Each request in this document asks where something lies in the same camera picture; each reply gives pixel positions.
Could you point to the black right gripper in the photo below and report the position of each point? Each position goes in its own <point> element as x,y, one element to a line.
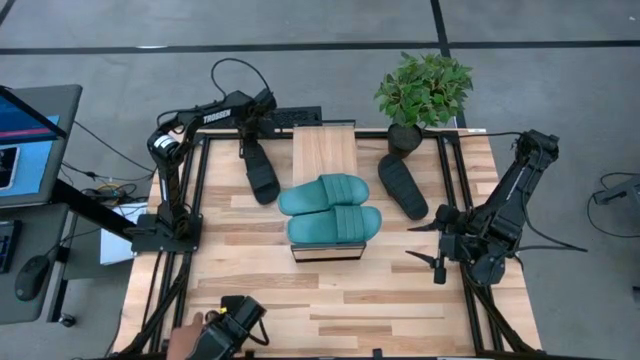
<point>460,235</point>

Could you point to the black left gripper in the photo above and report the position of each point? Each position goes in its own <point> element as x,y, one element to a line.
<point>252,127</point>

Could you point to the black slide sandal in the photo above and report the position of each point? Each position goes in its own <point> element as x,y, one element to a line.
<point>402,187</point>
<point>265,180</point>

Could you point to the green slide sandal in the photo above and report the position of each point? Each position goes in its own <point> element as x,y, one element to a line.
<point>335,226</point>
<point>320,192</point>

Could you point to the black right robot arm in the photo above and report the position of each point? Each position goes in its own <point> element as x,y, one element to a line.
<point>520,185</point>

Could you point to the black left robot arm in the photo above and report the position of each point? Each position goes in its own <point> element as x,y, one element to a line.
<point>170,200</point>

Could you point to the black keyboard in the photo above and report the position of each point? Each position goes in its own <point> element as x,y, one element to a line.
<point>300,117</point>
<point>9,245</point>

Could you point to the green potted plant black pot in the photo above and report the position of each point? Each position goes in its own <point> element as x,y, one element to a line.
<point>425,90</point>

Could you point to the white paper sheet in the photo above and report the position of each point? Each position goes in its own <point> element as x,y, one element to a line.
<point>117,245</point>

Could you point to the black handheld leader gripper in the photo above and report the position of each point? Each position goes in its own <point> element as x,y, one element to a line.
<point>230,325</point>

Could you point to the grey floor device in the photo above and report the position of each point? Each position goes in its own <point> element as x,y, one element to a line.
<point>620,190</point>

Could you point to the person's hand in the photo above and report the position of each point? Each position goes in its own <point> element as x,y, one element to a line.
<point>182,340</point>

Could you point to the computer monitor with blue screen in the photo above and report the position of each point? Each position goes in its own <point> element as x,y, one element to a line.
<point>40,165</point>

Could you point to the grey side desk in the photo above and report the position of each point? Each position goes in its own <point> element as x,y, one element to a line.
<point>35,230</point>

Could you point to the black caster wheel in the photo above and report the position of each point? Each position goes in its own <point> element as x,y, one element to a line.
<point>67,320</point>

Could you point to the black computer mouse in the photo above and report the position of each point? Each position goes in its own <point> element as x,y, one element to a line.
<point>31,277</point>

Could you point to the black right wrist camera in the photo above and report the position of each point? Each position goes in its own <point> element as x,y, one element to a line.
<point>440,272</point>

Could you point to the wooden shelf with black frame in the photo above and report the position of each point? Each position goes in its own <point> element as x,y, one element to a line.
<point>325,150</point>

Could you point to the black metal table frame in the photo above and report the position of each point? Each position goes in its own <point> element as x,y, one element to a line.
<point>372,134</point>

